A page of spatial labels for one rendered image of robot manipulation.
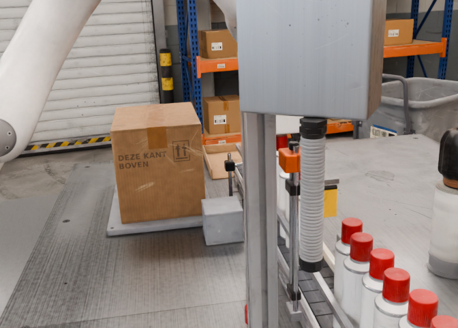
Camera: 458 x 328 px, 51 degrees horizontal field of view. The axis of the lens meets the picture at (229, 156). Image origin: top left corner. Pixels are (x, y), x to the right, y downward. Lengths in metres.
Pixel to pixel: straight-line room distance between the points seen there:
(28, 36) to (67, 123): 4.19
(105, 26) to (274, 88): 4.44
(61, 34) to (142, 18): 4.09
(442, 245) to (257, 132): 0.51
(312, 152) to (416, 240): 0.65
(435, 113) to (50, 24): 2.67
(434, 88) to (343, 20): 3.38
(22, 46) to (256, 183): 0.51
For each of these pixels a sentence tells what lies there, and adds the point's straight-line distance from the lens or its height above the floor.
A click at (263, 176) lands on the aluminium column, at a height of 1.17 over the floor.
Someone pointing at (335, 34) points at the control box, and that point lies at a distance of 0.59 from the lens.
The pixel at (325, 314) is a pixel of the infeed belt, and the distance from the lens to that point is 0.93.
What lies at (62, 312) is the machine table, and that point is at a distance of 1.09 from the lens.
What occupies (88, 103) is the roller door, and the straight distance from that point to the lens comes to 5.10.
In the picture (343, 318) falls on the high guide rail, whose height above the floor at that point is 0.96.
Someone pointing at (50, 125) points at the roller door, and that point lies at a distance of 5.15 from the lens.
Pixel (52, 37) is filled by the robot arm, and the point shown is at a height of 1.38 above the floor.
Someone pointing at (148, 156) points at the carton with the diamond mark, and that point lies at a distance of 1.30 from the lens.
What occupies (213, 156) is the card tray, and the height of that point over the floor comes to 0.83.
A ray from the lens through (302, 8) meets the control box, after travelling 0.59.
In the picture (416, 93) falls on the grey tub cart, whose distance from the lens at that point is 4.01.
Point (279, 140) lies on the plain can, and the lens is 1.17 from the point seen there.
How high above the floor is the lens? 1.43
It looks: 18 degrees down
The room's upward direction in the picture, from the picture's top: 2 degrees counter-clockwise
